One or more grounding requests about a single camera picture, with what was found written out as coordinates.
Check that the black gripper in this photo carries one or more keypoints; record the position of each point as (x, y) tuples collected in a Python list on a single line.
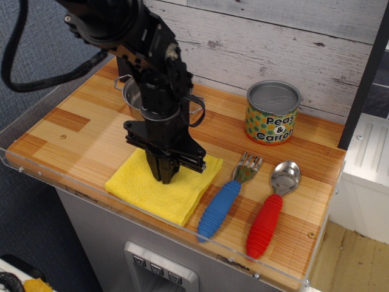
[(167, 141)]

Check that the yellow towel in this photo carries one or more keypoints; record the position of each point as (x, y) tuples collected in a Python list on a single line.
[(175, 202)]

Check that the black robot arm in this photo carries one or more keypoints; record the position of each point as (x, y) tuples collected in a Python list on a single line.
[(130, 31)]

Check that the stainless steel pot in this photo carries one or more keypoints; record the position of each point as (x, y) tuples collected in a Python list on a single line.
[(132, 97)]

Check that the grey toy cabinet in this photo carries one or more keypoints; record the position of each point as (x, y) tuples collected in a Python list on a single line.
[(132, 251)]

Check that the peas and carrots can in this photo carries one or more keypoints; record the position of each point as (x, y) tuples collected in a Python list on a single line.
[(271, 112)]

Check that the orange object bottom left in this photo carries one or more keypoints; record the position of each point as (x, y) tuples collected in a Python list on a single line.
[(37, 285)]

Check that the white plastic box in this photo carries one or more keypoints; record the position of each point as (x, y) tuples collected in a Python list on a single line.
[(360, 200)]

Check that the blue handled fork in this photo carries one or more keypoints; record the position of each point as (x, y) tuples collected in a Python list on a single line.
[(217, 210)]

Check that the clear acrylic guard rail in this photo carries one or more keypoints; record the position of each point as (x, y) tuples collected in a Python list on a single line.
[(80, 144)]

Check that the black left post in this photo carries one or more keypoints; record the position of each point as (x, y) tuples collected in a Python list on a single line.
[(124, 70)]

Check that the black post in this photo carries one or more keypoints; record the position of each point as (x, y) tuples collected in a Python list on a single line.
[(124, 70), (367, 79)]

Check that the red handled spoon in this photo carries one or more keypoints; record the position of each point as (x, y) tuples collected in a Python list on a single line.
[(284, 179)]

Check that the black right post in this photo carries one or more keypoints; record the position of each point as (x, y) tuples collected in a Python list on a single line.
[(367, 79)]

